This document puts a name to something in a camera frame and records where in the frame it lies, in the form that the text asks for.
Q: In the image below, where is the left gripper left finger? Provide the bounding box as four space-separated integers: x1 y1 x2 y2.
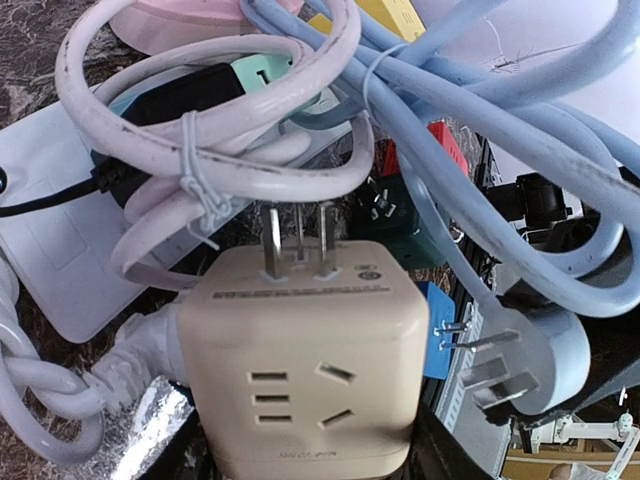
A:
165 411 220 480

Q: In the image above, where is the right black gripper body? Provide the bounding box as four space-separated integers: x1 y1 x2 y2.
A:
484 172 640 431

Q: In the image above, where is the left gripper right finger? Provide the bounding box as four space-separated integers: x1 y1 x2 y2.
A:
409 406 492 480

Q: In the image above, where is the light blue plug cable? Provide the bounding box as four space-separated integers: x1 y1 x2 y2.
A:
239 0 640 441

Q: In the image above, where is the beige cube socket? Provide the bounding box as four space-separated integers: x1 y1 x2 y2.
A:
177 202 434 479

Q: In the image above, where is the blue cube socket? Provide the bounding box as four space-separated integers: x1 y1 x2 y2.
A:
417 282 471 380

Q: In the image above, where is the dark green cube socket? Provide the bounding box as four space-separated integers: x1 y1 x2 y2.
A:
348 173 446 270

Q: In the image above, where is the red cube socket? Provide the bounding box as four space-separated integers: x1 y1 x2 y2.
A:
382 121 469 177

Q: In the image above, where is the yellow cube socket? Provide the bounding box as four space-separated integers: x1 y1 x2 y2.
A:
307 0 426 44

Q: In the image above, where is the black charger plug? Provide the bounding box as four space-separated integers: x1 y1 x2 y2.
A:
122 63 245 126

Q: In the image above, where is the pink plug adapter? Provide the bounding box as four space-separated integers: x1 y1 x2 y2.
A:
109 0 259 55

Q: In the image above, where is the white power strip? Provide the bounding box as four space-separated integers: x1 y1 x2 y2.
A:
1 103 143 343

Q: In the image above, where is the mint green cube adapter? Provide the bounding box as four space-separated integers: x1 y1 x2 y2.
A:
231 54 292 93

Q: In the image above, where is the white slotted cable duct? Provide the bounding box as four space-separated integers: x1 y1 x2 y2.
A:
435 302 483 433

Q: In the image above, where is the white braided cable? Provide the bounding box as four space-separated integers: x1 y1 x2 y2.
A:
0 244 189 466

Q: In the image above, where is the thin black cable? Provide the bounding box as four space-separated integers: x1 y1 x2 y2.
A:
0 164 116 219

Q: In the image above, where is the pale pink power cable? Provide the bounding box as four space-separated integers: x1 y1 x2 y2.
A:
54 0 376 291

